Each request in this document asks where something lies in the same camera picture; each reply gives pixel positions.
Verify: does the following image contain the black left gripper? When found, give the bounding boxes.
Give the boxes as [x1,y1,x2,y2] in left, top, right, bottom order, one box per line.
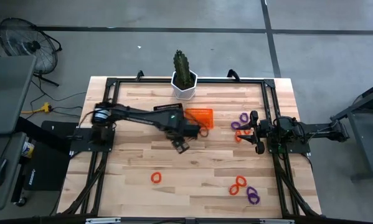
[167,119,201,155]

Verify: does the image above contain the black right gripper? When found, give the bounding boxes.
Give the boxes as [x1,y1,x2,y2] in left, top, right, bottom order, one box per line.
[237,110,271,155]

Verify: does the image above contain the orange plastic mesh basket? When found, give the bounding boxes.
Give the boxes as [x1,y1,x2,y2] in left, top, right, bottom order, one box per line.
[184,108,215,131]

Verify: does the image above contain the black plastic mesh basket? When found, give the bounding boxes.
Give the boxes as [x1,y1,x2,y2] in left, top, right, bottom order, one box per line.
[153,103,184,113]

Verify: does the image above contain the white hexagonal plant pot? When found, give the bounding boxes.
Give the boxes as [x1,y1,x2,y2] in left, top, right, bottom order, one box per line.
[170,70,199,101]

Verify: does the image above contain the green cactus plant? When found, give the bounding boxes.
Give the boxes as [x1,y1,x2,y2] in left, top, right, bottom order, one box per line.
[172,49,196,90]

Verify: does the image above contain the black equipment case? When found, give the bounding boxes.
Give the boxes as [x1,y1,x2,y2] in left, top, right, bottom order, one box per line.
[23,141,72,192]

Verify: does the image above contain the yellow power plug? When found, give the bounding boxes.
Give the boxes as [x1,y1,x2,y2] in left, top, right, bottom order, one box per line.
[21,101,53,114]

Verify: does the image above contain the white wipes canister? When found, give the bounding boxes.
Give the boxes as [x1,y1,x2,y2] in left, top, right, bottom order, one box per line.
[21,141,35,159]

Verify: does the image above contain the black floor fan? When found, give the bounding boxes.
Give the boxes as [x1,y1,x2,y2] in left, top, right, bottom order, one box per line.
[0,17,64,88]

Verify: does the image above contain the grey side desk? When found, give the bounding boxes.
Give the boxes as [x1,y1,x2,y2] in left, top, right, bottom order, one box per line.
[0,132,27,212]

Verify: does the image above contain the black caster wheel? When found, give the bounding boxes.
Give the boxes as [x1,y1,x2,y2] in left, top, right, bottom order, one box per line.
[14,195,28,208]

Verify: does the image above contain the grey desk top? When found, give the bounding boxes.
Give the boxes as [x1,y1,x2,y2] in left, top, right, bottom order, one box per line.
[0,55,37,135]

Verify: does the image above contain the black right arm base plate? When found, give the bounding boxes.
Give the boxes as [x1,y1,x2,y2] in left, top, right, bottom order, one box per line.
[267,136,311,155]

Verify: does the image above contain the black aluminium table frame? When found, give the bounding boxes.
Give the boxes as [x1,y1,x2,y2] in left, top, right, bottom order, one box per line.
[57,77,321,218]

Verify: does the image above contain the white metal bracket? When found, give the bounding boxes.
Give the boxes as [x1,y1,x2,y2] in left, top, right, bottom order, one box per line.
[259,218,295,224]
[85,217,121,224]

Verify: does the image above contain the grey metal cart frame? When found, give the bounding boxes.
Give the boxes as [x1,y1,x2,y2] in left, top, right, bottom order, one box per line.
[330,79,373,183]

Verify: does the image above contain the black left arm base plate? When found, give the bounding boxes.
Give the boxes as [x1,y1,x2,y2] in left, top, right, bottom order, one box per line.
[41,120,116,153]

